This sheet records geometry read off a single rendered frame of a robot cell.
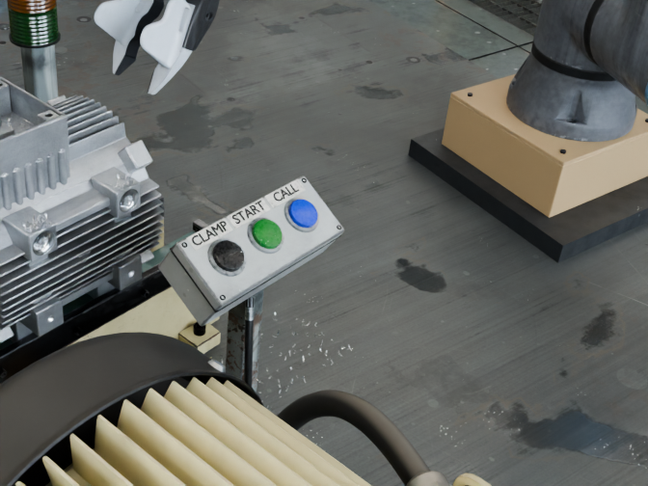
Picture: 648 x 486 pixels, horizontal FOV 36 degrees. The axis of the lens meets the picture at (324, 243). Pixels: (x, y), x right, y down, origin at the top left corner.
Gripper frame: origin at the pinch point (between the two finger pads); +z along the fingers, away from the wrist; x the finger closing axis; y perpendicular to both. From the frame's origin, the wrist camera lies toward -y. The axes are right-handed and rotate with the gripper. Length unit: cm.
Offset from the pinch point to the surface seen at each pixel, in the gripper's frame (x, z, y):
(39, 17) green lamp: -33.2, 2.6, -14.7
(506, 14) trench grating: -121, -45, -315
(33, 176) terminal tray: -0.9, 12.3, 7.3
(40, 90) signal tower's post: -34.1, 11.7, -20.0
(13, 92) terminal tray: -8.4, 6.7, 6.3
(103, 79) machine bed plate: -56, 12, -52
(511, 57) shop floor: -96, -29, -282
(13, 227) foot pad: 1.7, 16.4, 9.9
